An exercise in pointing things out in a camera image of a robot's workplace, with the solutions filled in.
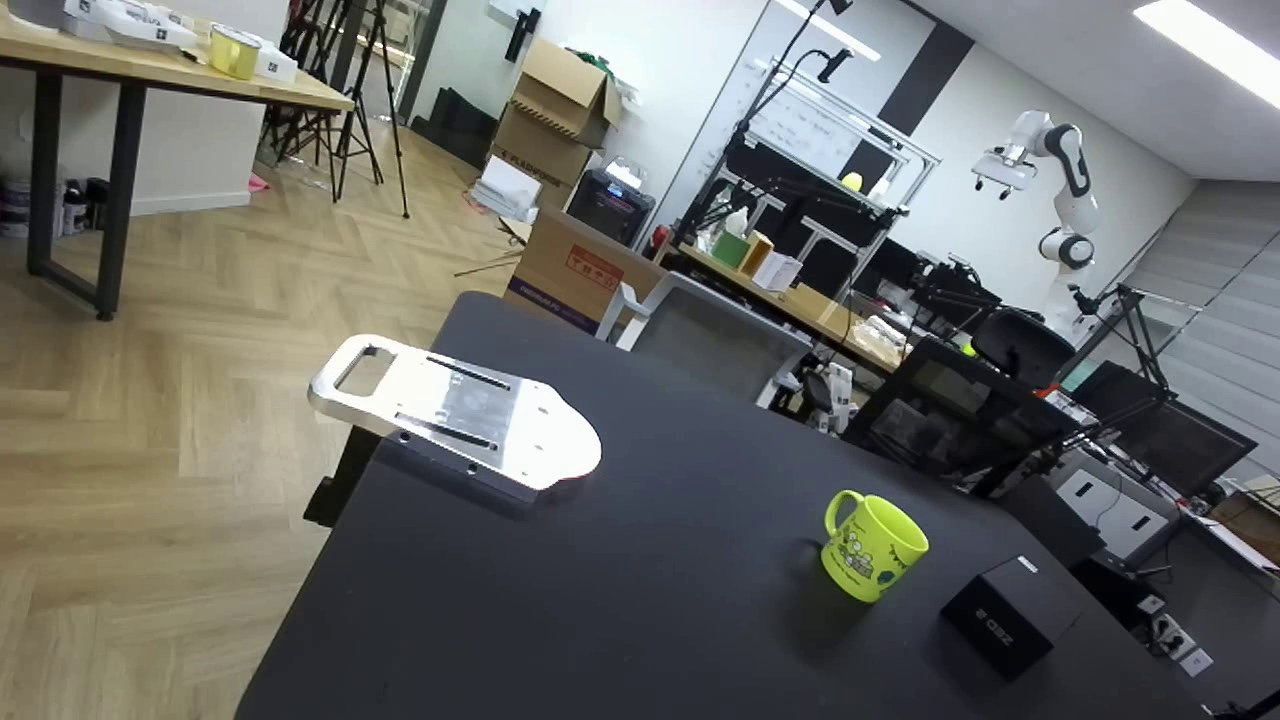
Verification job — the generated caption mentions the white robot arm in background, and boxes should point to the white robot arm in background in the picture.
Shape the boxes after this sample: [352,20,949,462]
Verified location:
[971,113,1101,272]

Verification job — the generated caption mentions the yellow cup on wooden table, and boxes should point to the yellow cup on wooden table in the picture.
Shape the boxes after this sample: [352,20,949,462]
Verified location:
[210,28,255,79]

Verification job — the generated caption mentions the large brown cardboard box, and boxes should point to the large brown cardboard box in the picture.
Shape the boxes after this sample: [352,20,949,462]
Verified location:
[505,209,664,333]

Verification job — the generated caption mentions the white mandoline slicer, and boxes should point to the white mandoline slicer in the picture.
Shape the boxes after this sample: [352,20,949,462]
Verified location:
[310,333,605,496]

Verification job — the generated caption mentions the black shelf rack with items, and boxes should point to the black shelf rack with items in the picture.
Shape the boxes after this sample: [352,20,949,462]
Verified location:
[664,0,1073,404]

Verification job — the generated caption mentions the stacked cardboard boxes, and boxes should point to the stacked cardboard boxes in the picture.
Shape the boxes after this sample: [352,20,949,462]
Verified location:
[493,35,623,183]

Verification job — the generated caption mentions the yellow-green plastic mug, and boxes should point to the yellow-green plastic mug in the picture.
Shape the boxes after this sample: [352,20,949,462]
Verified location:
[820,488,931,602]

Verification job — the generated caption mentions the small black box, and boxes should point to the small black box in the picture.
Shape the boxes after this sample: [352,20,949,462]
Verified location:
[939,554,1081,679]

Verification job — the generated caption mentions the black computer monitor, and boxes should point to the black computer monitor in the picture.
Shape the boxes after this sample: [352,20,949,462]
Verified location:
[1077,365,1258,496]

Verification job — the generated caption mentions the wooden table with black legs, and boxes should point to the wooden table with black legs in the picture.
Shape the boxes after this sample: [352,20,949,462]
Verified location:
[0,3,352,320]

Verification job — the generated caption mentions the black camera tripod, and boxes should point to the black camera tripod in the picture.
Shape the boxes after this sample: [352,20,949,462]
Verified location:
[266,0,397,196]

